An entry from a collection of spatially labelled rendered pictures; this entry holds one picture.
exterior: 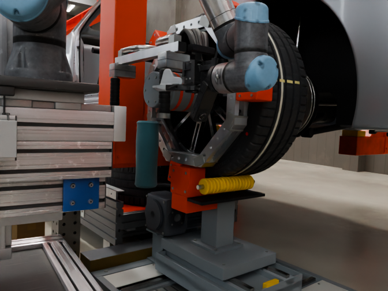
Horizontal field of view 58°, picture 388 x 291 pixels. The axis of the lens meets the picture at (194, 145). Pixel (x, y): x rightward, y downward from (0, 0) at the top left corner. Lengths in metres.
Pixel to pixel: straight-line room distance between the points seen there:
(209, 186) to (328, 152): 6.23
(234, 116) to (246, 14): 0.41
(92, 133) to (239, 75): 0.38
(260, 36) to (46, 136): 0.53
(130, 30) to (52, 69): 0.87
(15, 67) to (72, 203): 0.34
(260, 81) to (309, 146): 6.95
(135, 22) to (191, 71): 0.82
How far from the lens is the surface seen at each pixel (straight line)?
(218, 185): 1.29
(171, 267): 1.54
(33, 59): 0.87
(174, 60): 1.09
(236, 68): 0.81
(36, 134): 0.86
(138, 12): 1.73
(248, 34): 0.81
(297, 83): 1.30
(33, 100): 0.86
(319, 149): 7.54
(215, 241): 1.49
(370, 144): 3.48
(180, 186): 1.36
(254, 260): 1.44
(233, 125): 1.15
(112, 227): 1.84
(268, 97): 1.13
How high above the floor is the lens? 0.74
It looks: 4 degrees down
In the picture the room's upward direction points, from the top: 2 degrees clockwise
